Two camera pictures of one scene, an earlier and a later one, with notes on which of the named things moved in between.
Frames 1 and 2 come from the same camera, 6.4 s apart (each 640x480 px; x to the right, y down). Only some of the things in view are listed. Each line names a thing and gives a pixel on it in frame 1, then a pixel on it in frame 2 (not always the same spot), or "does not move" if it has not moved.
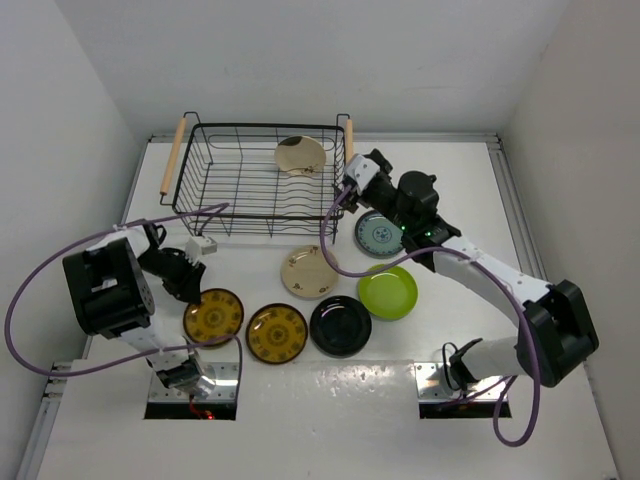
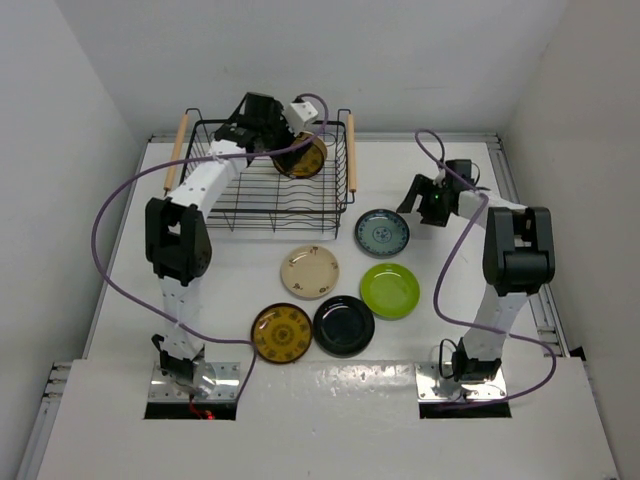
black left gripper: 187,286 → 278,117
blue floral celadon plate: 377,236 does not move
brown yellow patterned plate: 218,314 → 312,159
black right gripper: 377,156 → 424,186
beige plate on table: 307,273 does not move
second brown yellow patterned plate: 276,333 does not move
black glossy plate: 341,326 does not move
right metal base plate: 432,385 does not move
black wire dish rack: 260,179 does not move
